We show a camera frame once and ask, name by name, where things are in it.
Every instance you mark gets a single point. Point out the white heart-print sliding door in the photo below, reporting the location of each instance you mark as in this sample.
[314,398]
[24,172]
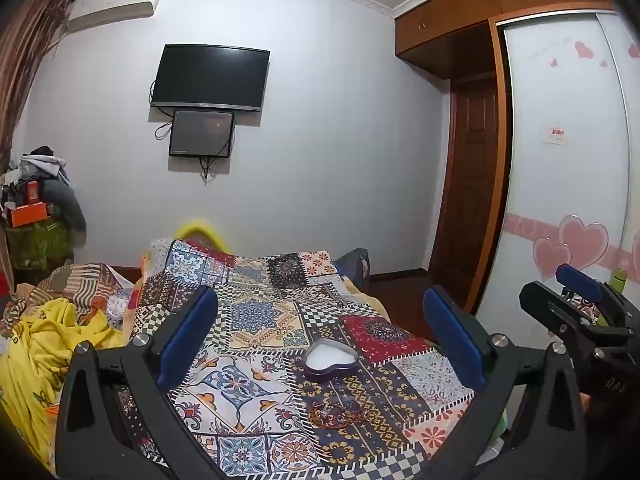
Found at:
[560,185]
[630,160]

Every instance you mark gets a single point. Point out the red and white sticker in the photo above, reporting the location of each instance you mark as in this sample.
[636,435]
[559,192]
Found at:
[554,135]

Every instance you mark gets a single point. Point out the orange box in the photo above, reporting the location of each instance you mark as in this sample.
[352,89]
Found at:
[27,215]

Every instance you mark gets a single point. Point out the green patterned cloth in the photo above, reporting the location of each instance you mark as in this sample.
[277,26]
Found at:
[40,245]

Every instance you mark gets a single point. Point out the yellow cloth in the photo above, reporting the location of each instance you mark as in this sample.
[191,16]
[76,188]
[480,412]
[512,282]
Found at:
[40,355]

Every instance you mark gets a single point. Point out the patchwork printed blanket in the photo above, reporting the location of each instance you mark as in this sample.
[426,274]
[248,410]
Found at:
[260,320]

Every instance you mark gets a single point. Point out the red cloth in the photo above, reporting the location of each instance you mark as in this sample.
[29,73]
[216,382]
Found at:
[4,284]

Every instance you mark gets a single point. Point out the yellow hoop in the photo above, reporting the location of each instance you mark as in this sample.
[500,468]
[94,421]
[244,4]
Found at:
[200,230]

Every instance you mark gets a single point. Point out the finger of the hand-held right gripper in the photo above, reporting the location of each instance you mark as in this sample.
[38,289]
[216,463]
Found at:
[580,276]
[542,302]

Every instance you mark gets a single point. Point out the white air conditioner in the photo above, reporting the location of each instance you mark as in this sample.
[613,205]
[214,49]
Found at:
[110,11]

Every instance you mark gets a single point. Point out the brown striped curtain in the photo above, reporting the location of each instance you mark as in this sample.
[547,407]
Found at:
[25,60]

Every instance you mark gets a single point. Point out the striped brown blanket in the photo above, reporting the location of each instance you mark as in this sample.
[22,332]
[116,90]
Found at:
[75,285]

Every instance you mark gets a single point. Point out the green bottle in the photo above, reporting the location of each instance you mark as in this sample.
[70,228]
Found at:
[620,279]

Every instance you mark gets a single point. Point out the wooden wardrobe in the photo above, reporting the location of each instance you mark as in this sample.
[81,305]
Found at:
[450,20]

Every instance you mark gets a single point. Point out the small black wall monitor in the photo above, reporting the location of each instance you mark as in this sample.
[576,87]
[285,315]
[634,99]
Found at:
[200,132]

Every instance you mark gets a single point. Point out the black wall television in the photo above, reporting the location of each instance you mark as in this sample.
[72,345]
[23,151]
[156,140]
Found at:
[210,77]

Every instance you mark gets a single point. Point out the dark blue bag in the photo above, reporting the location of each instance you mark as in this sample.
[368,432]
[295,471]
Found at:
[356,265]

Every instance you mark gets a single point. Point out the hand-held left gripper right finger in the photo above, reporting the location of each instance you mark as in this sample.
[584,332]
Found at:
[450,335]

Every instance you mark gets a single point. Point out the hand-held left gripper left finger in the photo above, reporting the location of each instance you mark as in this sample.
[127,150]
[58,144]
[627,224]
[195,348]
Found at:
[186,332]

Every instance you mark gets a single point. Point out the pile of clothes on rack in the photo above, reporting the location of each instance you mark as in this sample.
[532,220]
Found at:
[65,200]

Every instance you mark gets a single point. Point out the heart-shaped purple tin box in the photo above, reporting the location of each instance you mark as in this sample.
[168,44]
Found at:
[330,356]

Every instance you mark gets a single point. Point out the red box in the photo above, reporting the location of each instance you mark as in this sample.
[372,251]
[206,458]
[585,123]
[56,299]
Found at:
[33,192]

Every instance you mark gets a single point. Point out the beige fleece blanket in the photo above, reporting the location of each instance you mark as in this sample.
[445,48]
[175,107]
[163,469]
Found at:
[370,302]

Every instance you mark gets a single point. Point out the brown wooden door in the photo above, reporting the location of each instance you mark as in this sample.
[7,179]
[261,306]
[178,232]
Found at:
[470,185]

